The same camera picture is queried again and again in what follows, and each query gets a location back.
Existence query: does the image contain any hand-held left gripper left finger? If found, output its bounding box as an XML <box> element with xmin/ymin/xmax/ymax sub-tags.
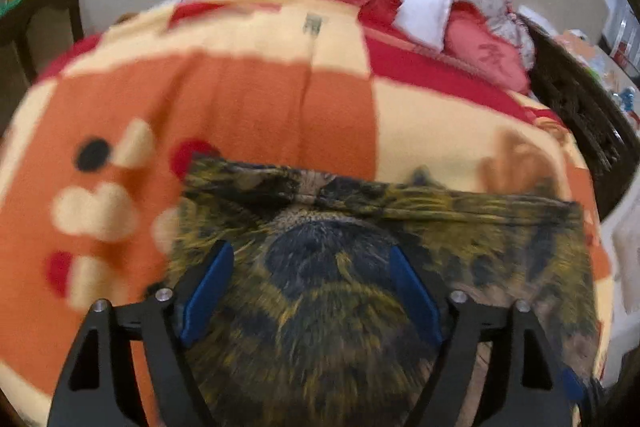
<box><xmin>47</xmin><ymin>241</ymin><xmax>235</xmax><ymax>427</ymax></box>

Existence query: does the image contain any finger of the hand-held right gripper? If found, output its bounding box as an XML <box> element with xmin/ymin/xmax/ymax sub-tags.
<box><xmin>560</xmin><ymin>366</ymin><xmax>588</xmax><ymax>404</ymax></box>

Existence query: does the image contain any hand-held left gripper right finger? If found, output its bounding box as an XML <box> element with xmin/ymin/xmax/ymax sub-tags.
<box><xmin>389</xmin><ymin>247</ymin><xmax>573</xmax><ymax>427</ymax></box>

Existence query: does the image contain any dark floral patterned shirt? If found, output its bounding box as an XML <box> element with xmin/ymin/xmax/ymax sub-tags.
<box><xmin>167</xmin><ymin>154</ymin><xmax>602</xmax><ymax>427</ymax></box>

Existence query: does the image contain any white plastic chair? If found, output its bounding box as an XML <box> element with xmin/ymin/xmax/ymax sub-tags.
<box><xmin>599</xmin><ymin>189</ymin><xmax>640</xmax><ymax>390</ymax></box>

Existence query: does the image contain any red orange cream printed blanket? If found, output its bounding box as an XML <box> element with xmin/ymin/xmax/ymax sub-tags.
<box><xmin>0</xmin><ymin>0</ymin><xmax>617</xmax><ymax>427</ymax></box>

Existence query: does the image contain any dark carved wooden table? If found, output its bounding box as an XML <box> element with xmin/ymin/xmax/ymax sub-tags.
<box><xmin>520</xmin><ymin>14</ymin><xmax>640</xmax><ymax>220</ymax></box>

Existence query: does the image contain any small red heart pillow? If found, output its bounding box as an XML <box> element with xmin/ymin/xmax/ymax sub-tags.
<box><xmin>444</xmin><ymin>3</ymin><xmax>532</xmax><ymax>94</ymax></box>

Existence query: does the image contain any white pillow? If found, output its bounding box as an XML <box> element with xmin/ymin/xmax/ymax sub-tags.
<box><xmin>391</xmin><ymin>0</ymin><xmax>456</xmax><ymax>54</ymax></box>

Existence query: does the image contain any clutter of bottles and packets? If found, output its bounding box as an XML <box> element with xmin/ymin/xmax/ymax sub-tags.
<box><xmin>555</xmin><ymin>2</ymin><xmax>640</xmax><ymax>128</ymax></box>

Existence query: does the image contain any dark wooden cabinet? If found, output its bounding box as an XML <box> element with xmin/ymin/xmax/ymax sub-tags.
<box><xmin>0</xmin><ymin>0</ymin><xmax>84</xmax><ymax>82</ymax></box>

